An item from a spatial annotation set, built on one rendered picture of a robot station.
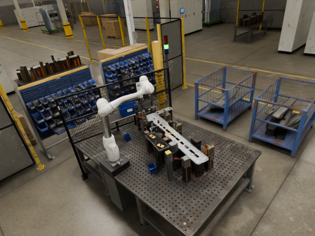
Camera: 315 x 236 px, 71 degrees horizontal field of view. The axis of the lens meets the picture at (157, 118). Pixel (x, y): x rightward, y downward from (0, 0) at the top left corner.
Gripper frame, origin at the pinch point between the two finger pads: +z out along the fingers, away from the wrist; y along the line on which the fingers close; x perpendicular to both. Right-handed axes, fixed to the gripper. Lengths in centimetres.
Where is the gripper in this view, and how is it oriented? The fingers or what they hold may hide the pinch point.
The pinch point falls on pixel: (147, 106)
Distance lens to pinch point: 283.0
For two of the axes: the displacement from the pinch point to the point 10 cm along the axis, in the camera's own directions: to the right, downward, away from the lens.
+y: 8.7, -3.3, 3.8
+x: -4.9, -4.1, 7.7
